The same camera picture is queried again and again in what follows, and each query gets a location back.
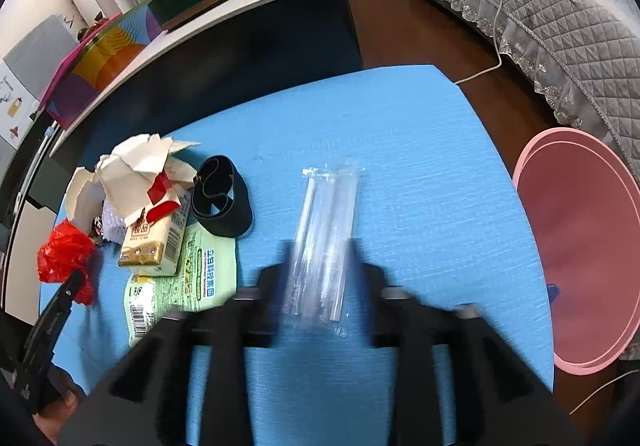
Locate red plastic bag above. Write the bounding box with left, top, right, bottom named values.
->
left=37, top=220, right=98, bottom=307

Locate paper sheet with drawings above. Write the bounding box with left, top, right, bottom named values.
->
left=0, top=60, right=40, bottom=151

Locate clear plastic straw wrapper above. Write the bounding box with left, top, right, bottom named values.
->
left=282, top=161, right=366, bottom=327

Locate crumpled white paper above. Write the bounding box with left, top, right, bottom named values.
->
left=66, top=133, right=202, bottom=227

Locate grey quilted sofa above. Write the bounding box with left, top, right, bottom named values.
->
left=382, top=0, right=640, bottom=167

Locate colourful striped box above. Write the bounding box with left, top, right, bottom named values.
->
left=39, top=10, right=166, bottom=129

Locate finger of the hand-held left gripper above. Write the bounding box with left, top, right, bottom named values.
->
left=29, top=270, right=86, bottom=368

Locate person's left hand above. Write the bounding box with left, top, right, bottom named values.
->
left=32, top=368, right=88, bottom=444

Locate beige drink carton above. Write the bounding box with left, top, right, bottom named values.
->
left=118, top=191, right=193, bottom=277

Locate green snack packet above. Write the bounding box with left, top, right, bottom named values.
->
left=123, top=223, right=238, bottom=348

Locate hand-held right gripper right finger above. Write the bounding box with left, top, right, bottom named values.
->
left=349, top=240, right=586, bottom=446

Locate pink plastic basin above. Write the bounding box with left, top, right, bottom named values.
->
left=511, top=128, right=640, bottom=376

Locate grey dust cover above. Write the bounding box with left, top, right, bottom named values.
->
left=2, top=14, right=83, bottom=101

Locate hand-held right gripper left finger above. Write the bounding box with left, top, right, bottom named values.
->
left=57, top=245, right=297, bottom=446

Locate white power cable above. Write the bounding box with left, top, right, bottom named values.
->
left=452, top=0, right=505, bottom=86

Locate thin white cable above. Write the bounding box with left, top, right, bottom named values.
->
left=570, top=368, right=640, bottom=414

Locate black elastic band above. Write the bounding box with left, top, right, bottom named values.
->
left=192, top=155, right=254, bottom=237

